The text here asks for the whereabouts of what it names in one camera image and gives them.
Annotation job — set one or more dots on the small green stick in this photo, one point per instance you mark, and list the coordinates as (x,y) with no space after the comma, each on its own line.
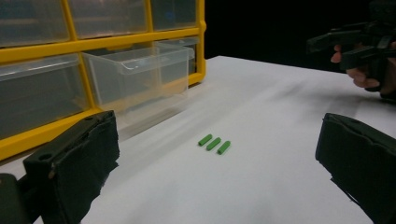
(205,140)
(223,147)
(213,144)

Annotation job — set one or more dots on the yellow black drawer cabinet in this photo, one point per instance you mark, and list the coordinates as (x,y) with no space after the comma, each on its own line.
(93,44)

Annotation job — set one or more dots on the clear plastic drawer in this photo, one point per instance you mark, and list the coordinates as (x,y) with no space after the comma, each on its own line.
(140,62)

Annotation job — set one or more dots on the white table mat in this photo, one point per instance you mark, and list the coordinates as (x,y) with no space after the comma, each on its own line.
(264,124)

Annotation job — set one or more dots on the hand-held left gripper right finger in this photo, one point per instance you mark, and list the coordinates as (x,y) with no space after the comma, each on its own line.
(361,155)

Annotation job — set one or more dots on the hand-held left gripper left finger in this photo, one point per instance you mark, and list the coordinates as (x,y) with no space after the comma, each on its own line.
(77,161)

